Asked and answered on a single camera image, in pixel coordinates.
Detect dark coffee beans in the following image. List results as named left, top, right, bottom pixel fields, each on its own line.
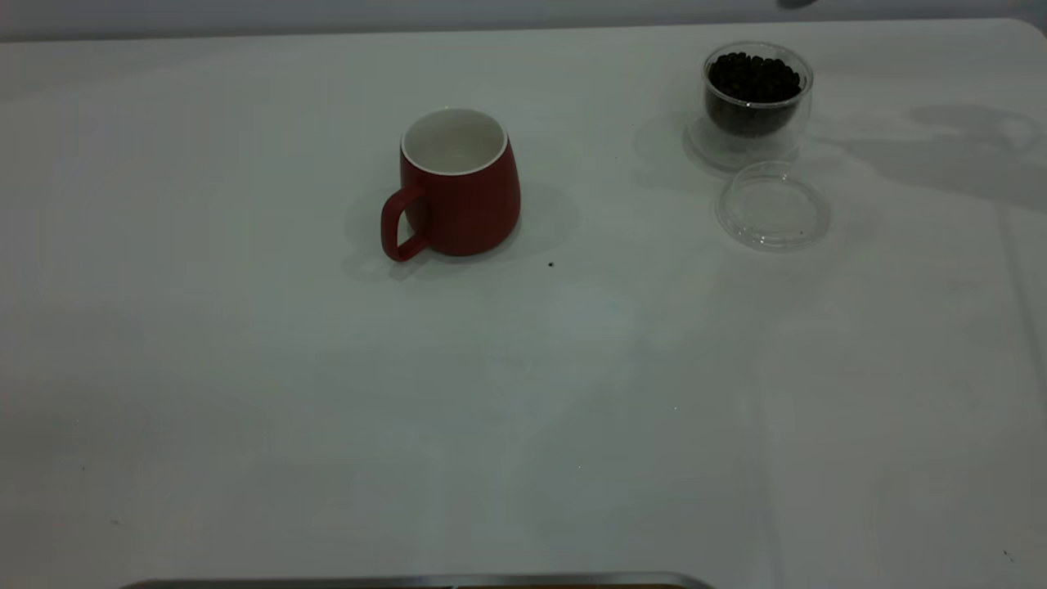
left=707, top=52, right=802, bottom=138

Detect red ceramic mug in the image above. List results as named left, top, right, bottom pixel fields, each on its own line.
left=381, top=108, right=522, bottom=263

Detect clear glass lid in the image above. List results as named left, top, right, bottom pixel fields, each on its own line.
left=716, top=160, right=832, bottom=250

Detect clear glass jar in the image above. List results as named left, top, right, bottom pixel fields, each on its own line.
left=685, top=41, right=815, bottom=173

